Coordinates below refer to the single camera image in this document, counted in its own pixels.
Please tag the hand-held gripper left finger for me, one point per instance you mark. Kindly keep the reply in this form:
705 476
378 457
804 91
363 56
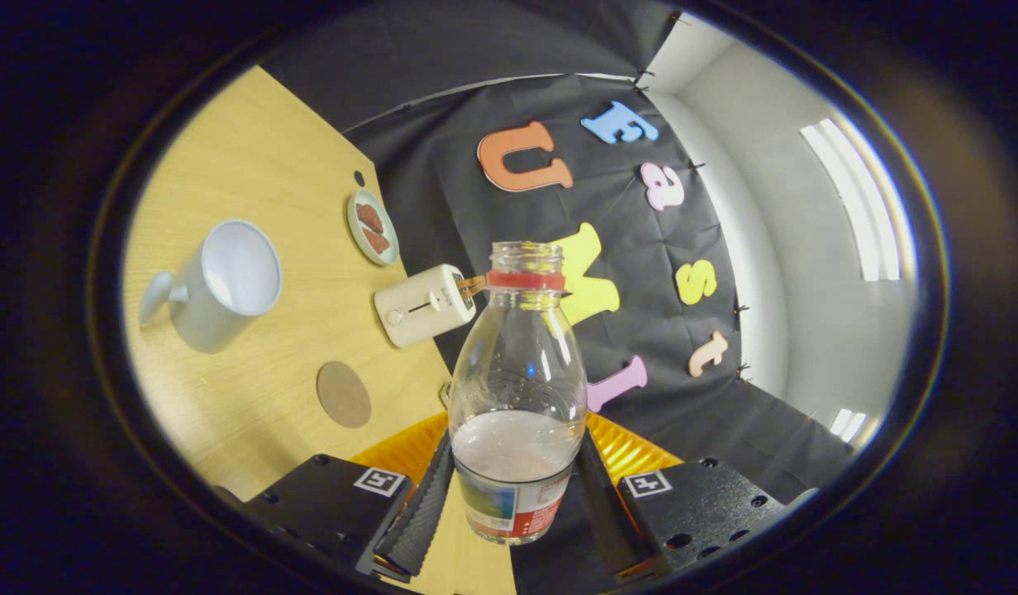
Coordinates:
422 512

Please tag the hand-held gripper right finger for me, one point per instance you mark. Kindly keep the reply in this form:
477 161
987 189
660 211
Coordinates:
615 525

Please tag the round brown coaster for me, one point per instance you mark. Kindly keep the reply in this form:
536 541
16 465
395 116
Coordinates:
344 395

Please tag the clear plastic juice bottle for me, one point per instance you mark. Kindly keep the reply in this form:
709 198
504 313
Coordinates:
517 372

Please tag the white cup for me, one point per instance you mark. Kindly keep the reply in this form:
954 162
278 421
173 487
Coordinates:
216 318

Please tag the white toaster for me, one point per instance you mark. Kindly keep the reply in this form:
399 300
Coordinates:
422 307

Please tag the brown toast slice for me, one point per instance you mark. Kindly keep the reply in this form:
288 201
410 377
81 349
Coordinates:
473 286

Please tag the small ceiling light panel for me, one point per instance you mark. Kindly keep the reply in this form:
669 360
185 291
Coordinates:
848 425

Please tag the pale green plate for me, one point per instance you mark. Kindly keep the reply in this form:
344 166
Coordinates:
375 248

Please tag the wooden table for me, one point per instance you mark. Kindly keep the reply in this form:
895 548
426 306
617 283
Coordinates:
253 149

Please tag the large ceiling light panel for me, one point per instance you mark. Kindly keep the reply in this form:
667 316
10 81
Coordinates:
864 198

